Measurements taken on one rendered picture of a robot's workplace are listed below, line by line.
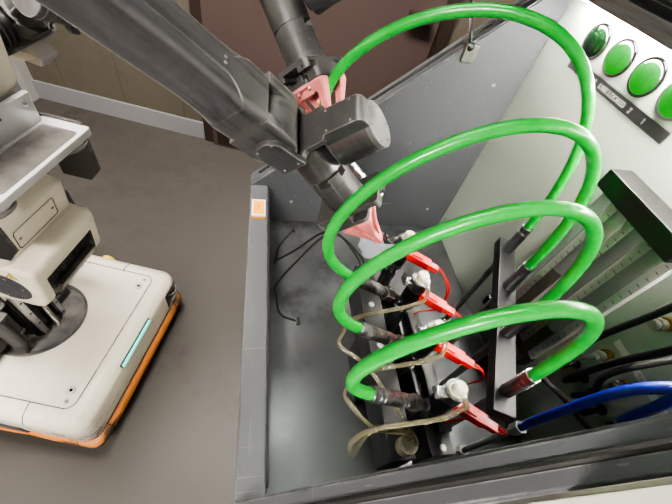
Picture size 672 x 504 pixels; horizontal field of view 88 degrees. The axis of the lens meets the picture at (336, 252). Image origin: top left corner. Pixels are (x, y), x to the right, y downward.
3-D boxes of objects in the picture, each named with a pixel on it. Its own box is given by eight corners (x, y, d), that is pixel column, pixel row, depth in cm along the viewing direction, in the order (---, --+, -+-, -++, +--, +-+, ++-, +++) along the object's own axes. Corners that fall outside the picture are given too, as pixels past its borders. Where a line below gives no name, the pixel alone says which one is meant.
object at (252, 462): (251, 229, 95) (250, 183, 83) (267, 229, 96) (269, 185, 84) (238, 508, 57) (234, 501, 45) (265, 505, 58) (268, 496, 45)
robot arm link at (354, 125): (251, 92, 41) (248, 154, 38) (330, 35, 34) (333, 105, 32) (316, 142, 50) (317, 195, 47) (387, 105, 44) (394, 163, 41)
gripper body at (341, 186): (383, 209, 46) (354, 169, 42) (323, 233, 51) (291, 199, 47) (385, 179, 51) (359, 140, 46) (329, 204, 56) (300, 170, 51)
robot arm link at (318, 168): (287, 132, 47) (274, 158, 43) (328, 109, 43) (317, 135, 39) (317, 170, 51) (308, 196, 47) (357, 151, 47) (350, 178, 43)
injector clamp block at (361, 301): (340, 303, 80) (354, 264, 69) (380, 303, 82) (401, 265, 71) (364, 476, 59) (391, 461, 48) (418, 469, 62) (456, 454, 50)
